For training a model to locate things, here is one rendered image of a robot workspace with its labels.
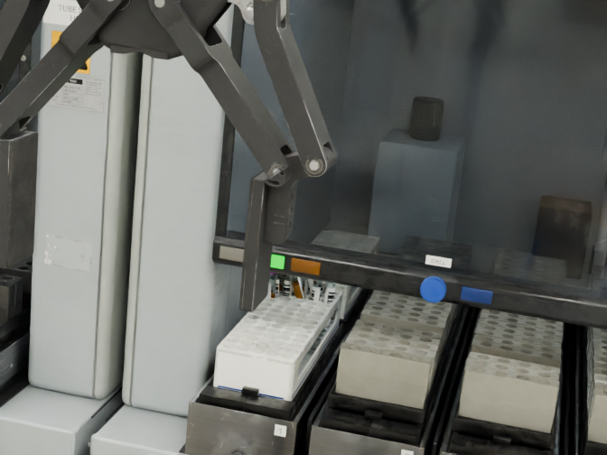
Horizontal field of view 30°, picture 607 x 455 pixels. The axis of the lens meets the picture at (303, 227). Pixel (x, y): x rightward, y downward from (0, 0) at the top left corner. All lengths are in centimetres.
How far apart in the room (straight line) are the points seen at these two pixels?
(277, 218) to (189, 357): 91
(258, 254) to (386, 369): 83
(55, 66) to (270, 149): 12
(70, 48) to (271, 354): 87
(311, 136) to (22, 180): 16
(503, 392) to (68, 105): 64
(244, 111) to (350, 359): 86
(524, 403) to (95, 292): 56
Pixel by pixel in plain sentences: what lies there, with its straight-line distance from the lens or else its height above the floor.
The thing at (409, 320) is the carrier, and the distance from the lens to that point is 153.
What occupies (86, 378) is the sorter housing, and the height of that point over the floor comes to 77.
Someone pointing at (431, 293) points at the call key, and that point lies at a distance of 133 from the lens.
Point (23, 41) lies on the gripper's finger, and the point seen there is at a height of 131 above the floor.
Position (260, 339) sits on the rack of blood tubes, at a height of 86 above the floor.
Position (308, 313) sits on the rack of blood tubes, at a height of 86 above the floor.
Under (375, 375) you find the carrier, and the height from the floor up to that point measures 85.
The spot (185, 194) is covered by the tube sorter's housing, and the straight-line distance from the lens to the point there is 141.
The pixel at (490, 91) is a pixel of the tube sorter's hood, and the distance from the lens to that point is 129.
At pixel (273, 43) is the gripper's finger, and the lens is 55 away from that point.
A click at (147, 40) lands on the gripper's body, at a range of 57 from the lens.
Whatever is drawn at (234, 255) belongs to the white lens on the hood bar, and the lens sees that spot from 138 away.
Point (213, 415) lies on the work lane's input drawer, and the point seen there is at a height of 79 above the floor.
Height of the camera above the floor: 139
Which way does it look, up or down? 16 degrees down
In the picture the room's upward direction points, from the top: 6 degrees clockwise
